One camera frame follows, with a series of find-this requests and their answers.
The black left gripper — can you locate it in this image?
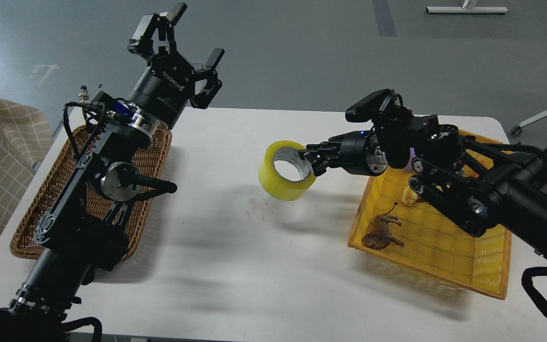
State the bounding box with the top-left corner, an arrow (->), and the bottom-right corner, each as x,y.
126,2 -> 225,130

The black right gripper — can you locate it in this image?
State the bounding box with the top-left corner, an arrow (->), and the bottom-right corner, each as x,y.
297,132 -> 388,177

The yellow tape roll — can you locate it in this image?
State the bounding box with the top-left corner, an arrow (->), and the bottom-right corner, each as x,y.
257,140 -> 316,201

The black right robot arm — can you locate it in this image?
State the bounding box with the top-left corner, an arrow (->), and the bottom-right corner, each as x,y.
298,89 -> 547,318

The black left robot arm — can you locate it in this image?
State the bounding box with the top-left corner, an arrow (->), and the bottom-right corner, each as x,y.
0,2 -> 225,342

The purple foam cube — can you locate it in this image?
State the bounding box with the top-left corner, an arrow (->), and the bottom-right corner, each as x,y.
404,147 -> 424,172

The toy croissant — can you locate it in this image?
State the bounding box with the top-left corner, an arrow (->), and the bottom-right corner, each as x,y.
401,185 -> 420,207

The brown wicker basket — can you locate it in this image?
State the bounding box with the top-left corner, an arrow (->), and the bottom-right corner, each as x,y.
9,124 -> 173,262

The brown toy lion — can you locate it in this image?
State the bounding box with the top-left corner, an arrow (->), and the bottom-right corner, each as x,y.
362,202 -> 405,250

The yellow plastic basket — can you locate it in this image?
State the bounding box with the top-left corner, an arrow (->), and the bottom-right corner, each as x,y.
347,129 -> 512,300

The orange toy carrot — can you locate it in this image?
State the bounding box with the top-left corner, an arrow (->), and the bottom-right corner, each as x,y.
463,169 -> 480,178

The white stand base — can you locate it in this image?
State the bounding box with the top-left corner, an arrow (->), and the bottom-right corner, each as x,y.
425,0 -> 509,15

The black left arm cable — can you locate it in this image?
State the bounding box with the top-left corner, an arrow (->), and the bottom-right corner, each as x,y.
62,85 -> 122,152

